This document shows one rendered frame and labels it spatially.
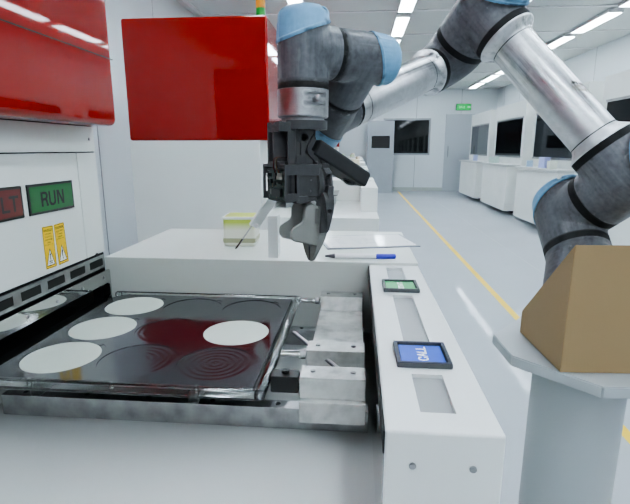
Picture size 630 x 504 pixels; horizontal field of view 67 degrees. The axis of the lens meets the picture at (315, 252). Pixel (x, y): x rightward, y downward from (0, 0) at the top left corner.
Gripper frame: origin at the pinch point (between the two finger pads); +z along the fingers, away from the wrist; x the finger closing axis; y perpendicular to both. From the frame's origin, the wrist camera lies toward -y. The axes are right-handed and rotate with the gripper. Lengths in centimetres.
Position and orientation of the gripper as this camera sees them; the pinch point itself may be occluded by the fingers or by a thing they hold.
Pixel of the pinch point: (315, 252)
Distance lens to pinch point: 75.0
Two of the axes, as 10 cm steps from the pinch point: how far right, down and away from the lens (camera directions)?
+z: 0.0, 9.8, 2.1
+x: 5.3, 1.8, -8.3
